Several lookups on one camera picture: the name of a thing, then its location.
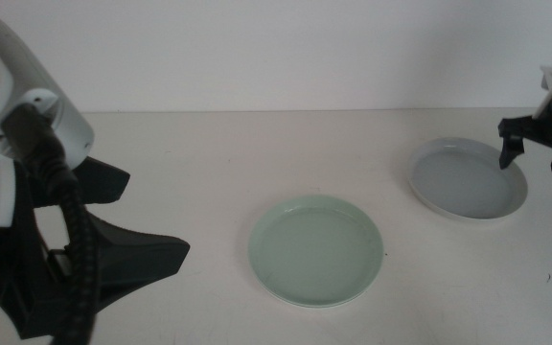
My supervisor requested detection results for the pale green shallow bowl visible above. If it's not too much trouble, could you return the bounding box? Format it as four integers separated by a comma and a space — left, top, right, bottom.
247, 194, 385, 308

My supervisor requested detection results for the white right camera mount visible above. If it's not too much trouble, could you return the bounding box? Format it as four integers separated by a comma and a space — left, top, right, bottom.
533, 64, 552, 121

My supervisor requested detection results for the grey shallow bowl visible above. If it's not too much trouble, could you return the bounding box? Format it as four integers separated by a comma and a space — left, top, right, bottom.
406, 137, 529, 222

